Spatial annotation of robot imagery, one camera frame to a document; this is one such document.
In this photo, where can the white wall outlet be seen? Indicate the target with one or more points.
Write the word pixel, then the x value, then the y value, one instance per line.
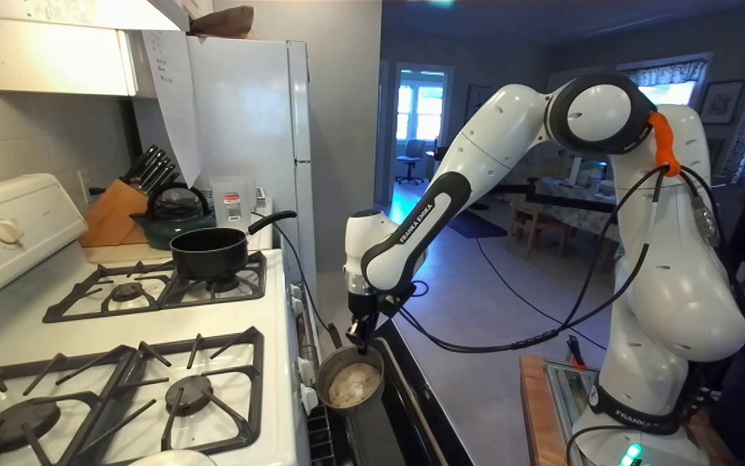
pixel 81 186

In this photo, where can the round stove panel dial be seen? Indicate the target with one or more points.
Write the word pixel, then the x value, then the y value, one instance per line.
pixel 7 232

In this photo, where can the brown wooden bowl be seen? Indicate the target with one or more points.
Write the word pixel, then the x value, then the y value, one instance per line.
pixel 221 25

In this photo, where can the silver pan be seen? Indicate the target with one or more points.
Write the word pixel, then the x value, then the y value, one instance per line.
pixel 349 379

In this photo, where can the small white shaker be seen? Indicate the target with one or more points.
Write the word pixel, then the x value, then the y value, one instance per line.
pixel 261 204

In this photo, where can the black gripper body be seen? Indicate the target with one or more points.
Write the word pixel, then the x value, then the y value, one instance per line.
pixel 368 312

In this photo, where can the white paper sheet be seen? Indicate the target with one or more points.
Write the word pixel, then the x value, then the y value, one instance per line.
pixel 174 104

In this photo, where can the metal oven rack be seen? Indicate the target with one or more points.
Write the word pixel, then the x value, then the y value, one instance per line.
pixel 320 443

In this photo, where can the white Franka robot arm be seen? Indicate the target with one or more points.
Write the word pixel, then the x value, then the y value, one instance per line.
pixel 682 292

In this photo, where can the wooden mounting board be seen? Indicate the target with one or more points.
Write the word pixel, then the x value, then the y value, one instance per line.
pixel 539 415

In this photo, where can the blue floor rug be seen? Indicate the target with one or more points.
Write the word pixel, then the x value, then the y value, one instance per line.
pixel 479 225

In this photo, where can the white range hood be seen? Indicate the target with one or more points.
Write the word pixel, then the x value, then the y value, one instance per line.
pixel 44 61

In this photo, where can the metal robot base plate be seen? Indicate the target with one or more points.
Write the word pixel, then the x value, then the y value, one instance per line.
pixel 573 392

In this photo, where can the black glass oven door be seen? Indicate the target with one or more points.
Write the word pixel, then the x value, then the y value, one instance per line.
pixel 373 441

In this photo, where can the table with patterned cloth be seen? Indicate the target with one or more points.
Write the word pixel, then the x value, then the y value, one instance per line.
pixel 569 207

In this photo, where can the dark green pot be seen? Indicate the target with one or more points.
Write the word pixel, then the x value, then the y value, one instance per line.
pixel 161 233

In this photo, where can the bright glass door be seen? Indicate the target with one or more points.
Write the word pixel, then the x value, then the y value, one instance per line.
pixel 419 104

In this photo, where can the small black burner cap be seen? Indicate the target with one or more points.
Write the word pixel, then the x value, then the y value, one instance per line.
pixel 190 393
pixel 126 292

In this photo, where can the dark glass pot lid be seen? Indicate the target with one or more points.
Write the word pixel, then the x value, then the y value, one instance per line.
pixel 178 204

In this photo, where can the white refrigerator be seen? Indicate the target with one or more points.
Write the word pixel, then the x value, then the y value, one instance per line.
pixel 252 111

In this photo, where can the window with patterned curtains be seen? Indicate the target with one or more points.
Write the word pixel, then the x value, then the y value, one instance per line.
pixel 672 81

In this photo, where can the black burner grate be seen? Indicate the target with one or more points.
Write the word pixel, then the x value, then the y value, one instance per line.
pixel 257 415
pixel 260 281

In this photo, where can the large black burner cap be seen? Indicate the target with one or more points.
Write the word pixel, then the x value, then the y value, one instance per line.
pixel 19 426

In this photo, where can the clear container red label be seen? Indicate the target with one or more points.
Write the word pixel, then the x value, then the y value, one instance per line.
pixel 232 207

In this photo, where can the light wooden knife block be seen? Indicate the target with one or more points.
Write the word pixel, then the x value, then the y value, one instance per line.
pixel 113 221

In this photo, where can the white stove knob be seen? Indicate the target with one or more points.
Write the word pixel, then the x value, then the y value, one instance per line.
pixel 307 400
pixel 296 300
pixel 305 371

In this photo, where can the white gas stove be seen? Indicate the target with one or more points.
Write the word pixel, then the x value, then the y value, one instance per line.
pixel 36 207

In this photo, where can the square framed picture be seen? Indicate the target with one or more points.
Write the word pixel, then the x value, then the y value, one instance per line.
pixel 721 101

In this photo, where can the black saucepan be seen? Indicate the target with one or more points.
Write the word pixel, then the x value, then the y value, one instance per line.
pixel 206 254

